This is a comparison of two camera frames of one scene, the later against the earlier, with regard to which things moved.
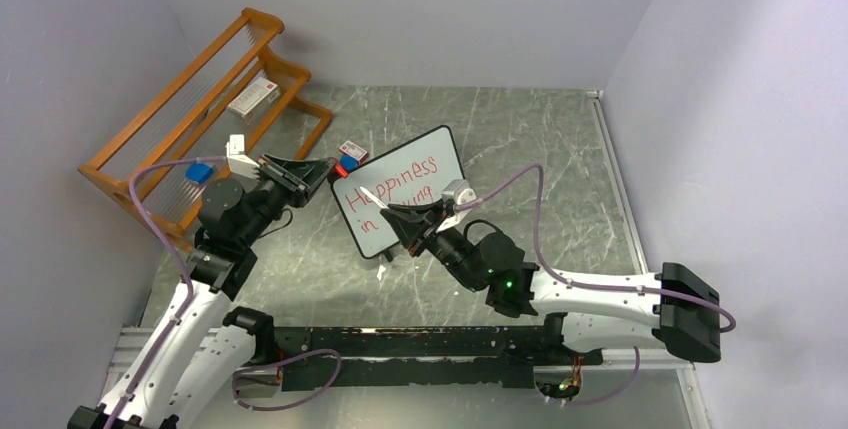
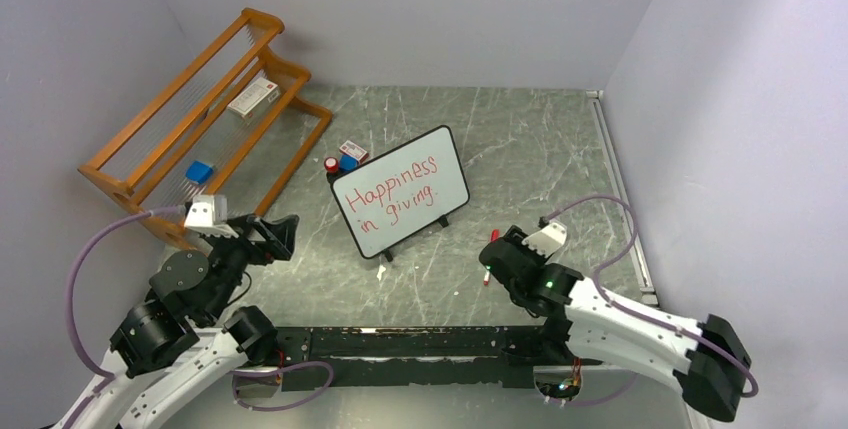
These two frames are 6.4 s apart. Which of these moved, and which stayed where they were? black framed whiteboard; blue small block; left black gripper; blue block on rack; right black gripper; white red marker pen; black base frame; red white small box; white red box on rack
Moved: right black gripper; left black gripper; white red marker pen
Stayed: white red box on rack; black framed whiteboard; blue block on rack; red white small box; blue small block; black base frame
